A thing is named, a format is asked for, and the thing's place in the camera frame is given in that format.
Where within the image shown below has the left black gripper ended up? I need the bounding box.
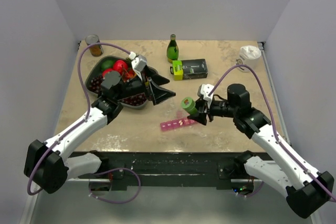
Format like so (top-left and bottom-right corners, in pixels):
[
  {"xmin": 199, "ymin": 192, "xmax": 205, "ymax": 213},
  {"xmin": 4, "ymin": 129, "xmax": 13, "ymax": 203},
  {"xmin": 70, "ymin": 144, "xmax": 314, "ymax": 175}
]
[{"xmin": 115, "ymin": 65, "xmax": 175, "ymax": 104}]

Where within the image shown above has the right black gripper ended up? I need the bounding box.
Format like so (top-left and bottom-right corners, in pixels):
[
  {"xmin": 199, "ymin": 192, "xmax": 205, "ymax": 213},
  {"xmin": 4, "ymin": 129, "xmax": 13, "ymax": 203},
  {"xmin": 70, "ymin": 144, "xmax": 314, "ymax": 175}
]
[{"xmin": 188, "ymin": 97, "xmax": 238, "ymax": 125}]

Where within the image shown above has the green bottle screw cap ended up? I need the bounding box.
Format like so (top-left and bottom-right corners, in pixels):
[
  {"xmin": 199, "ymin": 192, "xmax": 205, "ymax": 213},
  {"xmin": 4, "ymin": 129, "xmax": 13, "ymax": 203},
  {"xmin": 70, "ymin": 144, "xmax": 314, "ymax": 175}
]
[{"xmin": 181, "ymin": 97, "xmax": 195, "ymax": 107}]

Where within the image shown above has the pink weekly pill organizer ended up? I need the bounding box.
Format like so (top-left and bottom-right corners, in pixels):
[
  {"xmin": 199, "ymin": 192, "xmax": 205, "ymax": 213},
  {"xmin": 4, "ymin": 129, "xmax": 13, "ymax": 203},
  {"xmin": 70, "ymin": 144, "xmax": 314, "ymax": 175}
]
[{"xmin": 160, "ymin": 110, "xmax": 197, "ymax": 132}]

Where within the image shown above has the green lidded pill bottle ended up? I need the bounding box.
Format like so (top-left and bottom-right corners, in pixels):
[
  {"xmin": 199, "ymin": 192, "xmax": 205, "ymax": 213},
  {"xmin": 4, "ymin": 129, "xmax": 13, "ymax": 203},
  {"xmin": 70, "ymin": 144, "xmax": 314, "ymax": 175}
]
[{"xmin": 182, "ymin": 103, "xmax": 198, "ymax": 115}]

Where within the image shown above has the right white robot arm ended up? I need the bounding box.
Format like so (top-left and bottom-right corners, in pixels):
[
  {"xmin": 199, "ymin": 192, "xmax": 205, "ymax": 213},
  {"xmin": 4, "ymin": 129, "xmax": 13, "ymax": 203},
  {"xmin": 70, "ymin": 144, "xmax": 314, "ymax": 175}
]
[{"xmin": 181, "ymin": 84, "xmax": 334, "ymax": 218}]

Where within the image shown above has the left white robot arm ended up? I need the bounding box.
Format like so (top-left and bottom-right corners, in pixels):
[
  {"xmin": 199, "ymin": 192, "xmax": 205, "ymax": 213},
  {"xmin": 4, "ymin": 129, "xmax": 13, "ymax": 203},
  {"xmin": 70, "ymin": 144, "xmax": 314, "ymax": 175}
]
[{"xmin": 24, "ymin": 67, "xmax": 176, "ymax": 196}]

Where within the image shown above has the green glass bottle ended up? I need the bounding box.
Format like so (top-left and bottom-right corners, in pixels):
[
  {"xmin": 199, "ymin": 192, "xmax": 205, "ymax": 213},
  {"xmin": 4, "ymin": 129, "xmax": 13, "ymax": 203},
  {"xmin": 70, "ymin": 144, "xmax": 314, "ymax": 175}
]
[{"xmin": 166, "ymin": 34, "xmax": 179, "ymax": 63}]

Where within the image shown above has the red apple upper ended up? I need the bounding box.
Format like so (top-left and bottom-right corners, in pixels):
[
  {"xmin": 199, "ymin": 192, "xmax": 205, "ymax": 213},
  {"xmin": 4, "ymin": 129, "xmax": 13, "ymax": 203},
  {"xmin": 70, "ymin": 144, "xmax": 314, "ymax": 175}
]
[{"xmin": 112, "ymin": 60, "xmax": 128, "ymax": 74}]

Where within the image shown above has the red apple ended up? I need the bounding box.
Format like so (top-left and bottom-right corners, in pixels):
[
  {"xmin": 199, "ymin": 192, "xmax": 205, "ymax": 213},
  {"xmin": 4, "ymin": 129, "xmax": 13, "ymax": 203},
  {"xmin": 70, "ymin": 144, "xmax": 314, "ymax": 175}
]
[
  {"xmin": 102, "ymin": 68, "xmax": 114, "ymax": 78},
  {"xmin": 112, "ymin": 60, "xmax": 128, "ymax": 74}
]

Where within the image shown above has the black and green box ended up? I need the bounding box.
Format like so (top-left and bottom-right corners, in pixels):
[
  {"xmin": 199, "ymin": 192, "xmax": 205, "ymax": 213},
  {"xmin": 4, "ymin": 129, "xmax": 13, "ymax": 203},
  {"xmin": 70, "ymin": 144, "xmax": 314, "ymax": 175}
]
[{"xmin": 170, "ymin": 59, "xmax": 208, "ymax": 81}]

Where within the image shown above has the red apple lower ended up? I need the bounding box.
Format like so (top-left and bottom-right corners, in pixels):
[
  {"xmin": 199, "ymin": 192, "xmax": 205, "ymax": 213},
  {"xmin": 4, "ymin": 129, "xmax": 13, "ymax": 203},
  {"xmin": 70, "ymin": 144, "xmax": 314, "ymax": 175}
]
[{"xmin": 102, "ymin": 68, "xmax": 114, "ymax": 78}]

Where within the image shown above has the green lime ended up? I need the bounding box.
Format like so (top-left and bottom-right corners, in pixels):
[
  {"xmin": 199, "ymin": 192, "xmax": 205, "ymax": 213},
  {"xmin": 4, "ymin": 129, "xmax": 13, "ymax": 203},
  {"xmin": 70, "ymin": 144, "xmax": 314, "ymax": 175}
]
[{"xmin": 100, "ymin": 59, "xmax": 115, "ymax": 72}]

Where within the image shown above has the dark grey fruit tray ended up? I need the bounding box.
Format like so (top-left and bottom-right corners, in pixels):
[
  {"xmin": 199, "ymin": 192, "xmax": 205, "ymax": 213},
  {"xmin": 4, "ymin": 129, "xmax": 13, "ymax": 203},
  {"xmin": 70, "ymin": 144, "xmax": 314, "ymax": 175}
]
[{"xmin": 85, "ymin": 56, "xmax": 148, "ymax": 110}]

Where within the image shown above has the tin food can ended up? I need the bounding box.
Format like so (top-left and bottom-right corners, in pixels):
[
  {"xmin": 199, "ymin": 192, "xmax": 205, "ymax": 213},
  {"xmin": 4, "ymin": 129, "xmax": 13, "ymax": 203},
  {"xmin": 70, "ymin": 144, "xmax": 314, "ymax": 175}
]
[{"xmin": 85, "ymin": 34, "xmax": 103, "ymax": 57}]

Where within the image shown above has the white toilet paper roll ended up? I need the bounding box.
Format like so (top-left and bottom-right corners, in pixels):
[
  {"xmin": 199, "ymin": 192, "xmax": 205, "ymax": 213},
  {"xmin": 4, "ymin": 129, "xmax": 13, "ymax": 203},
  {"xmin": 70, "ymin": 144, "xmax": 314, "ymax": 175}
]
[{"xmin": 236, "ymin": 45, "xmax": 261, "ymax": 72}]

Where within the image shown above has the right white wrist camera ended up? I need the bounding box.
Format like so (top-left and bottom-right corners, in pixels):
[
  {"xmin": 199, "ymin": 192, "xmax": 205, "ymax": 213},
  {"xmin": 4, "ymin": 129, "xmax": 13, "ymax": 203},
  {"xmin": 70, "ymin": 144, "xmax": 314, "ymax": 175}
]
[{"xmin": 197, "ymin": 84, "xmax": 214, "ymax": 103}]

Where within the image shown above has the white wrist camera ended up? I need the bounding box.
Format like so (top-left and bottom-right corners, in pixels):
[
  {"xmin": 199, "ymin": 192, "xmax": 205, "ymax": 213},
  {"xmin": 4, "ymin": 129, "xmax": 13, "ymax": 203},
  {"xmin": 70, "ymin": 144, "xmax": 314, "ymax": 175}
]
[
  {"xmin": 129, "ymin": 52, "xmax": 147, "ymax": 72},
  {"xmin": 197, "ymin": 84, "xmax": 214, "ymax": 103}
]

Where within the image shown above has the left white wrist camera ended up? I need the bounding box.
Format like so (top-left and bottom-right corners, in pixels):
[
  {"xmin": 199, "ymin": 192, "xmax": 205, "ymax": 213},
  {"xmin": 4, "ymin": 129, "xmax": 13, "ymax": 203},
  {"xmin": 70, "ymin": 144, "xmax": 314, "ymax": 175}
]
[{"xmin": 129, "ymin": 52, "xmax": 147, "ymax": 72}]

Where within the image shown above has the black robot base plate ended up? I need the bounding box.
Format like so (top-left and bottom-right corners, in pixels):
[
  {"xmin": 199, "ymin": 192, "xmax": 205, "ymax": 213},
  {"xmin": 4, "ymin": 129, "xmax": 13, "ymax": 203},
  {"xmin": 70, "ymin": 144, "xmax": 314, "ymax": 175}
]
[{"xmin": 83, "ymin": 151, "xmax": 258, "ymax": 195}]

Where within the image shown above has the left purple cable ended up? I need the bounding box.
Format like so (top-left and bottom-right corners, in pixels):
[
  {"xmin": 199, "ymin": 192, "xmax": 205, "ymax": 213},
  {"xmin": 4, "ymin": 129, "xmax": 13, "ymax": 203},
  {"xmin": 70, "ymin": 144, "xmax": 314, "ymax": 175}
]
[{"xmin": 27, "ymin": 42, "xmax": 142, "ymax": 205}]

